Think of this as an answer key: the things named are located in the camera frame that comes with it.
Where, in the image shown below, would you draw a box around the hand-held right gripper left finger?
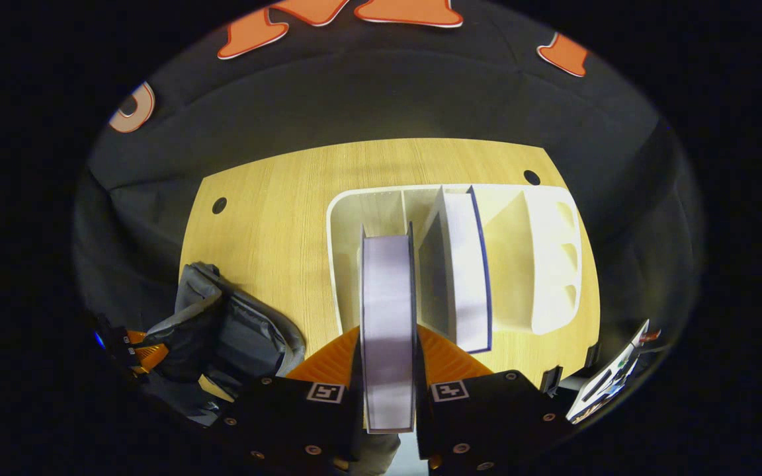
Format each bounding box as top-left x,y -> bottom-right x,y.
216,325 -> 364,476

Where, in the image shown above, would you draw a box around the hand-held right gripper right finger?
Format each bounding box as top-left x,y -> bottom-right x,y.
414,324 -> 575,475

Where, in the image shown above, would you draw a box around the grey schoolbag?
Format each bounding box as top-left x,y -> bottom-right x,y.
140,262 -> 307,427

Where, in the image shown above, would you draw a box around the dark cover book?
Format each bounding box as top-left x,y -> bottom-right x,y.
360,223 -> 419,435

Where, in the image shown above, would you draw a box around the blue cover book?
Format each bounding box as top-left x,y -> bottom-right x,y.
419,186 -> 493,354

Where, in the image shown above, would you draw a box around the white bookshelf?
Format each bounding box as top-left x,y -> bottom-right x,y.
325,184 -> 583,354

